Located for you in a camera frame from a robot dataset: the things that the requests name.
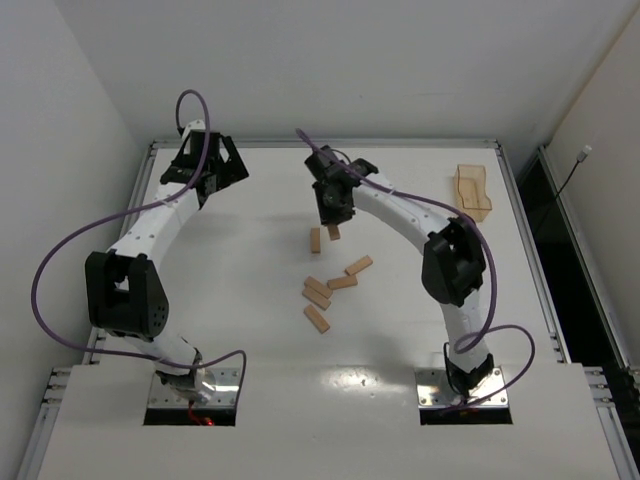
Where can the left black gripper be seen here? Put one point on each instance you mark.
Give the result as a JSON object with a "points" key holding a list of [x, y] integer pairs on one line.
{"points": [[220, 163]]}

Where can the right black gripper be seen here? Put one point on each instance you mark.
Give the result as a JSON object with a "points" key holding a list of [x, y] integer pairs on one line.
{"points": [[334, 212]]}

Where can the wood block two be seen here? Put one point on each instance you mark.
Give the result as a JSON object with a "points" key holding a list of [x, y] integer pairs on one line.
{"points": [[333, 232]]}

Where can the wood block seven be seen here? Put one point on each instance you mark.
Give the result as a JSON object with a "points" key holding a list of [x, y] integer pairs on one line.
{"points": [[315, 240]]}

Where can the wood block one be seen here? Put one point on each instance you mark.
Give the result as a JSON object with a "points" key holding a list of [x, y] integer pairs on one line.
{"points": [[358, 266]]}

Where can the wood block three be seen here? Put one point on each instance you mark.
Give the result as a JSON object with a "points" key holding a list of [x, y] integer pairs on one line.
{"points": [[342, 282]]}

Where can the wood block six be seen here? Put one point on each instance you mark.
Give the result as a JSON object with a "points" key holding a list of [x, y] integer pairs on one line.
{"points": [[316, 318]]}

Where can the clear amber plastic box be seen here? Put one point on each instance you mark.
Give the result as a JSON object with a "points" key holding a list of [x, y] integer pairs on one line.
{"points": [[470, 191]]}

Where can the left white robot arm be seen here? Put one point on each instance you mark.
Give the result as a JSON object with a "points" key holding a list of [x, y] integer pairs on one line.
{"points": [[125, 295]]}

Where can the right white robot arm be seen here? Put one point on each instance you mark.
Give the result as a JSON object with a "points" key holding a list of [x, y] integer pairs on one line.
{"points": [[453, 262]]}

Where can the wood block four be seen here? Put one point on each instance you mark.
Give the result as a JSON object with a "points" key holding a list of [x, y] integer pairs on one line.
{"points": [[318, 286]]}

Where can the wood block five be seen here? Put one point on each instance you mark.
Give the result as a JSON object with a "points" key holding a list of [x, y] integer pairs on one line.
{"points": [[316, 298]]}

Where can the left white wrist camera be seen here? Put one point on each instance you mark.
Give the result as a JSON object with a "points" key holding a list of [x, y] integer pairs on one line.
{"points": [[193, 129]]}

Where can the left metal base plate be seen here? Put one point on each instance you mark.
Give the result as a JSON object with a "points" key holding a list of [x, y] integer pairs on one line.
{"points": [[213, 388]]}

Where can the metal base plate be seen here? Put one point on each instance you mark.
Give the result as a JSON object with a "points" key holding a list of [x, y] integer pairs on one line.
{"points": [[434, 392], [213, 388]]}

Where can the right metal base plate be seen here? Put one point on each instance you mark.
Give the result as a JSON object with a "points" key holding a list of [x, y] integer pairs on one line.
{"points": [[434, 392]]}

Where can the black wall cable white plug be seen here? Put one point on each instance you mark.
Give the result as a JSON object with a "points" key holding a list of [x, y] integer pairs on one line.
{"points": [[582, 155]]}

